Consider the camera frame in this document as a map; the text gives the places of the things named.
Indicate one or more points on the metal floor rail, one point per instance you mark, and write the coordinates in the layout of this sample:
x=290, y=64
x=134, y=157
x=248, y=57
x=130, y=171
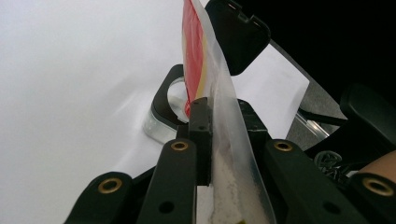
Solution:
x=314, y=126

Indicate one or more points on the black chair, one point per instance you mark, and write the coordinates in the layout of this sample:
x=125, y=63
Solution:
x=370, y=115

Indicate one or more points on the red and white powder pouch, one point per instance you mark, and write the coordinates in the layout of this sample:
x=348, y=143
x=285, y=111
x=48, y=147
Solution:
x=199, y=56

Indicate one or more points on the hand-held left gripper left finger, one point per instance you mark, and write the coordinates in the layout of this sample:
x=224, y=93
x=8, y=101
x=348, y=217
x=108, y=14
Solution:
x=202, y=140

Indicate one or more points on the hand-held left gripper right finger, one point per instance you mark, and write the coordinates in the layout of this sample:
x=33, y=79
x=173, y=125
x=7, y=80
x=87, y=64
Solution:
x=253, y=124

